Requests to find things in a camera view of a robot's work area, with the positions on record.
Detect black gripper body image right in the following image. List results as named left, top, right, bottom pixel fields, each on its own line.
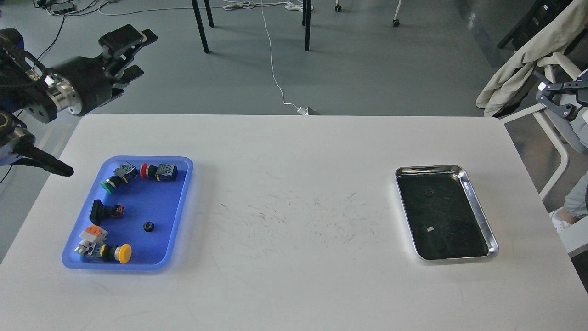
left=576, top=78, right=588, bottom=107

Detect black table leg left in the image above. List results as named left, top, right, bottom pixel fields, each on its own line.
left=191, top=0, right=215, bottom=54

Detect silver metal tray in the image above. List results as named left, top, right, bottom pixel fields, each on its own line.
left=395, top=164, right=499, bottom=264

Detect yellow push button switch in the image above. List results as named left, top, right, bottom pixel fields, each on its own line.
left=75, top=240, right=132, bottom=264

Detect white chair frame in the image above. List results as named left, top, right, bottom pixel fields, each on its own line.
left=500, top=52, right=587, bottom=199

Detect beige jacket on chair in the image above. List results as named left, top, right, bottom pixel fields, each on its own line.
left=476, top=0, right=588, bottom=117

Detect black furniture at corner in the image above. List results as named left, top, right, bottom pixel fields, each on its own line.
left=497, top=0, right=571, bottom=50

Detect black power strip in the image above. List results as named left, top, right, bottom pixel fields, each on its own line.
left=48, top=0, right=76, bottom=15

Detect red push button switch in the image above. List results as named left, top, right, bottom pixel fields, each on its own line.
left=139, top=163, right=179, bottom=182

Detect person in grey trousers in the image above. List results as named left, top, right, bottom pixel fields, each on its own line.
left=549, top=107, right=588, bottom=233

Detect blue plastic tray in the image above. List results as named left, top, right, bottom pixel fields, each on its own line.
left=62, top=155, right=193, bottom=272

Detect orange grey contact block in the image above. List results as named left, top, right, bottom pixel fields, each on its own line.
left=80, top=224, right=108, bottom=243

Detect black table leg right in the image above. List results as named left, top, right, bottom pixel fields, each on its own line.
left=302, top=0, right=312, bottom=52

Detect white power adapter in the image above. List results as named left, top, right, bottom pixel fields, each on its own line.
left=296, top=107, right=318, bottom=116

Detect green push button switch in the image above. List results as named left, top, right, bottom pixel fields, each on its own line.
left=100, top=162, right=139, bottom=194

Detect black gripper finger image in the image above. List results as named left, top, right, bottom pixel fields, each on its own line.
left=110, top=65, right=144, bottom=92
left=98, top=24, right=158, bottom=77
left=536, top=81, right=585, bottom=121

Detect white cable on floor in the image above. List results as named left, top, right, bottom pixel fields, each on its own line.
left=98, top=0, right=314, bottom=111

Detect black table leg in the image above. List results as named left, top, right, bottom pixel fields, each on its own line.
left=302, top=0, right=312, bottom=52
left=191, top=0, right=215, bottom=54

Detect black push button switch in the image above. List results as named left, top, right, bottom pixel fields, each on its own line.
left=89, top=199, right=124, bottom=226

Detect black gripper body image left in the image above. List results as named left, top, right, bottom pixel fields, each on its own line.
left=46, top=55, right=124, bottom=116

